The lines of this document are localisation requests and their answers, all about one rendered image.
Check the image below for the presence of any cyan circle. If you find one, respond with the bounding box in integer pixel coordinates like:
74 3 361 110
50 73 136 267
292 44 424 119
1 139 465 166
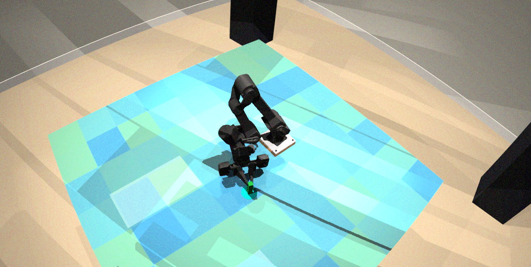
241 186 258 200

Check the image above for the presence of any green rectangular block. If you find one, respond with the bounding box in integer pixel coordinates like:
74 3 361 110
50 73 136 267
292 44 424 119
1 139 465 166
247 182 253 194

